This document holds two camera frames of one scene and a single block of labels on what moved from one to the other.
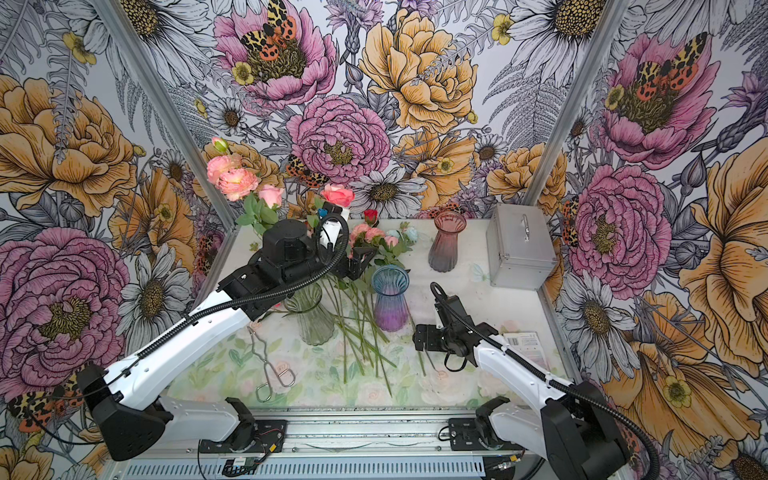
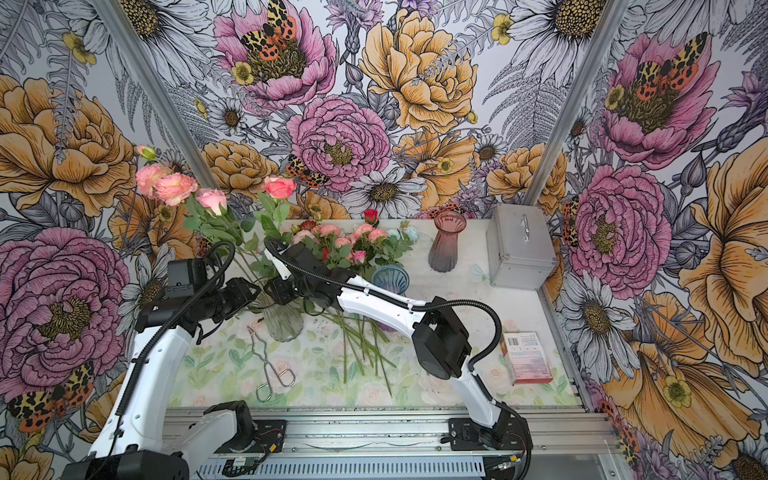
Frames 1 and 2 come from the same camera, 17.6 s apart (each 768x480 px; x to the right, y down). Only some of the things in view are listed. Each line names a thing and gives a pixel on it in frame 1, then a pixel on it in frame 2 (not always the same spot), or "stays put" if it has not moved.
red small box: (527, 346) stays put
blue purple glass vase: (390, 283) stays put
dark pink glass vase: (443, 252) stays put
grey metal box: (520, 246) stays put
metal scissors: (286, 377) stays put
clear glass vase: (315, 324) → (283, 322)
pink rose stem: (261, 211) → (218, 223)
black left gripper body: (318, 261) → (224, 303)
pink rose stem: (338, 195) → (278, 188)
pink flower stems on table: (356, 310) stays put
